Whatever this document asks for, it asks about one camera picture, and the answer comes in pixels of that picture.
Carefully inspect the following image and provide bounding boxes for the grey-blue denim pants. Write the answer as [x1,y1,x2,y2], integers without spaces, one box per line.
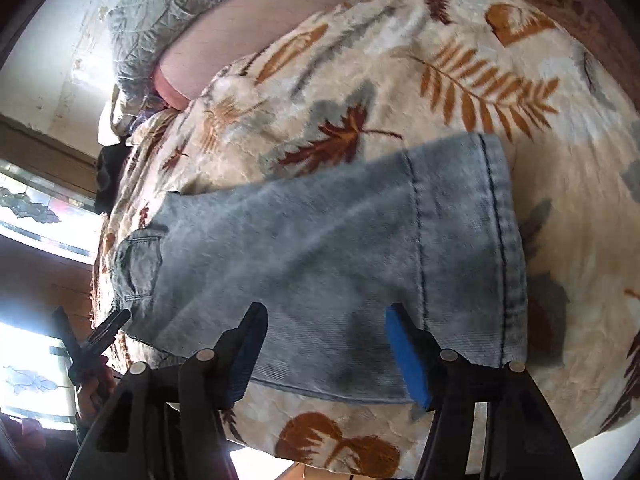
[111,133,527,404]

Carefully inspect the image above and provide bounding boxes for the person's left hand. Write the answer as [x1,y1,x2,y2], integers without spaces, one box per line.
[76,356,116,427]

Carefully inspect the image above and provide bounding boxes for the black garment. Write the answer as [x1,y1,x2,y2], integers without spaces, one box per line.
[93,138,131,214]

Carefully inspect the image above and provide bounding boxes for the pink bed sheet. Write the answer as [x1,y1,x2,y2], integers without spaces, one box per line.
[152,0,348,110]

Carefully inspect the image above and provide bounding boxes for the grey quilted blanket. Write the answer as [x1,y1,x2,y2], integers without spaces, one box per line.
[107,0,224,106]

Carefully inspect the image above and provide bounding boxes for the cream leaf-pattern fleece blanket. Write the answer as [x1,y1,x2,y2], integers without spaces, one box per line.
[89,0,640,479]

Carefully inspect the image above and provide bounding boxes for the window with frame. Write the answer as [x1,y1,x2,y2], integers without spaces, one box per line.
[1,117,101,431]

